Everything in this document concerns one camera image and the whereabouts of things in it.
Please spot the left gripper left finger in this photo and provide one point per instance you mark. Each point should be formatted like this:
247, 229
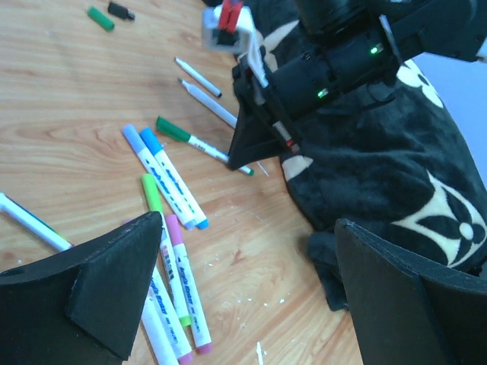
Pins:
82, 305

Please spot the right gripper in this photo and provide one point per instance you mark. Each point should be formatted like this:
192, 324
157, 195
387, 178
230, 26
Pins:
267, 122

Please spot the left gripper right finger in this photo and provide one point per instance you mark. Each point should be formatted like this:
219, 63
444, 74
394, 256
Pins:
407, 309

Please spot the dark green rainbow marker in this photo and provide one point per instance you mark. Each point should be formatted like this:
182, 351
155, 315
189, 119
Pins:
178, 134

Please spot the black cap marker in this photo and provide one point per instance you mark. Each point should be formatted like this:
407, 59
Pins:
207, 84

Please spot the sky blue cap marker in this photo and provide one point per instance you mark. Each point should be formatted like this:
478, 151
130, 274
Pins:
156, 148

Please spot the periwinkle cap marker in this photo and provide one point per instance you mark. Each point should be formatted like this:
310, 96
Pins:
163, 181

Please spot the green pen cap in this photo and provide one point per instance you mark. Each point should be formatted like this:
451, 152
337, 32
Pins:
100, 19

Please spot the black pen cap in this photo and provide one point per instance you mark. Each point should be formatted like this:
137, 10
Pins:
120, 11

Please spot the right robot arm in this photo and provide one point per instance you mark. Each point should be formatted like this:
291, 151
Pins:
453, 29

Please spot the beige cap marker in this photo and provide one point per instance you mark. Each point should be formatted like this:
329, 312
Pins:
157, 337

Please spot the lilac cap marker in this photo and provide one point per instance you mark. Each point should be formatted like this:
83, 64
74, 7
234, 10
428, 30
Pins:
159, 298

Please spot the light green cap marker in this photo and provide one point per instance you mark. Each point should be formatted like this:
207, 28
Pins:
168, 257

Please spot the pink cap marker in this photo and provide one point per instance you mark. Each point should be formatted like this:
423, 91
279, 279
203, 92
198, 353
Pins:
199, 326

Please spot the purple cap marker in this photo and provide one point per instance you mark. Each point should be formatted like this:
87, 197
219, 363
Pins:
33, 224

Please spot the black floral pillow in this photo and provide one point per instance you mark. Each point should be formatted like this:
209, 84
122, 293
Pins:
392, 159

